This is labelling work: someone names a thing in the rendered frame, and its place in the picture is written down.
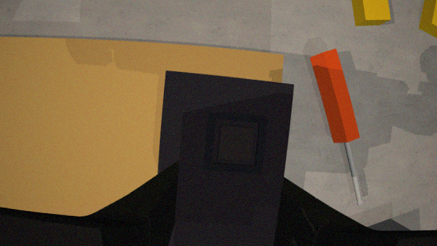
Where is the orange-handled awl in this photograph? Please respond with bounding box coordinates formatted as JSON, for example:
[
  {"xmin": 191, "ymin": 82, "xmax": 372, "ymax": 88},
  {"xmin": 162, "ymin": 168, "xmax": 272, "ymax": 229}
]
[{"xmin": 310, "ymin": 49, "xmax": 363, "ymax": 206}]

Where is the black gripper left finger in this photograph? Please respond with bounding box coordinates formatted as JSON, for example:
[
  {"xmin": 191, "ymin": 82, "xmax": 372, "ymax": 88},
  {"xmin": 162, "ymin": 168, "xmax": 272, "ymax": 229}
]
[{"xmin": 0, "ymin": 161, "xmax": 180, "ymax": 246}]

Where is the yellow rectangular bar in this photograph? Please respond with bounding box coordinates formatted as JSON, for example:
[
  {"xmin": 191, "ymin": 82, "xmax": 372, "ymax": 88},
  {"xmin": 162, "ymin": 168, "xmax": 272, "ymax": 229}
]
[
  {"xmin": 419, "ymin": 0, "xmax": 437, "ymax": 38},
  {"xmin": 352, "ymin": 0, "xmax": 391, "ymax": 26}
]

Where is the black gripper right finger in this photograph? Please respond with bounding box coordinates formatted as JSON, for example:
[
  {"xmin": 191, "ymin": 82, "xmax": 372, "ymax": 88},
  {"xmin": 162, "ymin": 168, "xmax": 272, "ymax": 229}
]
[{"xmin": 273, "ymin": 177, "xmax": 437, "ymax": 246}]

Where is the tan rectangular floor panel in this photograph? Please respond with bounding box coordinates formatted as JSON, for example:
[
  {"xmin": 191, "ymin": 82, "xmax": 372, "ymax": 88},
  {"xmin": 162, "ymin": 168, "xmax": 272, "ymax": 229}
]
[{"xmin": 0, "ymin": 37, "xmax": 283, "ymax": 217}]

